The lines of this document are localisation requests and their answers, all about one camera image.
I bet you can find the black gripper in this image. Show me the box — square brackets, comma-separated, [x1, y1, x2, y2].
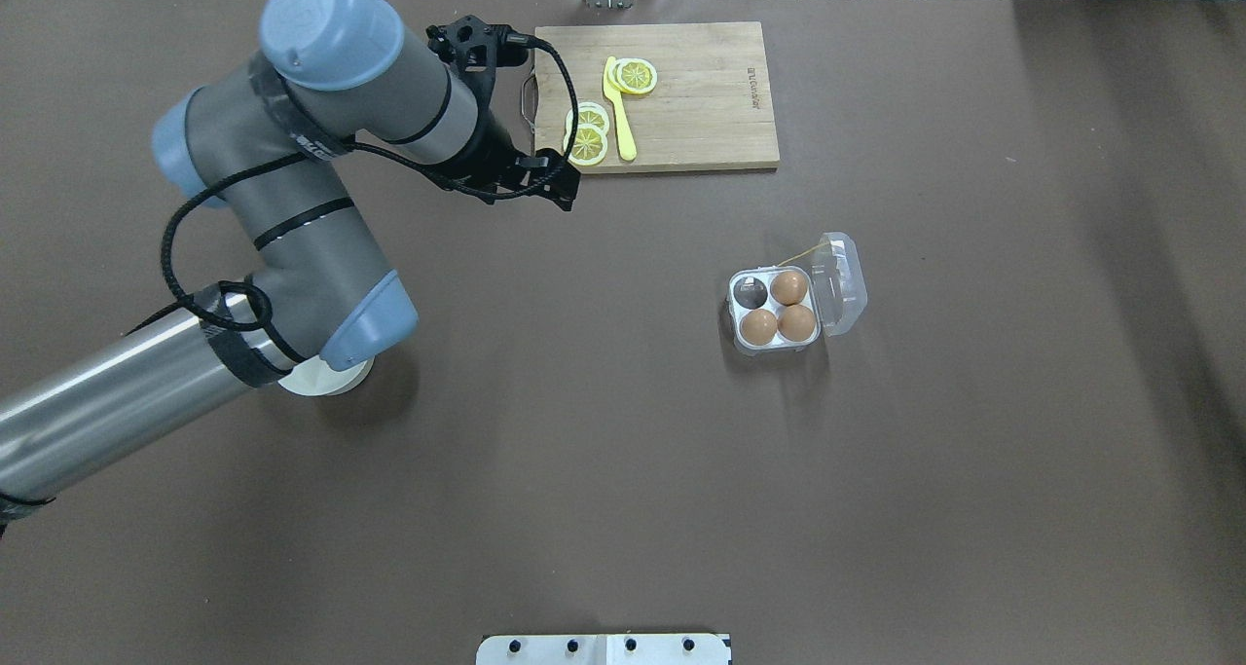
[427, 110, 579, 212]

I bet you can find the clear plastic egg box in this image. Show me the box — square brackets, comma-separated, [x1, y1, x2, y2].
[724, 232, 868, 357]

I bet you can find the brown egg from bowl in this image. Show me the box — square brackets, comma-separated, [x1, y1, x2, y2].
[738, 309, 778, 349]

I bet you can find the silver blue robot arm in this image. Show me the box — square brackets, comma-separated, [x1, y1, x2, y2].
[2, 0, 579, 526]

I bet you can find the brown egg in box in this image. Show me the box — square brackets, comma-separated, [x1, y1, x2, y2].
[770, 269, 809, 308]
[778, 303, 820, 342]

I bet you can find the lemon slice toy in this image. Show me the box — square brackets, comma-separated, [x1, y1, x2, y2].
[564, 101, 611, 133]
[564, 125, 609, 166]
[609, 57, 658, 95]

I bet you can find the yellow plastic knife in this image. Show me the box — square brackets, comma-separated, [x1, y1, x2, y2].
[602, 55, 638, 163]

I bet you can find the bamboo cutting board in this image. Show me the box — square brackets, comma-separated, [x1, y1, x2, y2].
[535, 21, 780, 176]

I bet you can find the white ceramic bowl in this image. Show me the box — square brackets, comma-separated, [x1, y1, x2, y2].
[277, 357, 375, 397]

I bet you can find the black camera cable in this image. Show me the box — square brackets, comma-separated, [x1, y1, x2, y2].
[487, 30, 581, 200]

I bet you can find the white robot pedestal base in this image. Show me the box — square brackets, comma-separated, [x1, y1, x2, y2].
[475, 633, 733, 664]

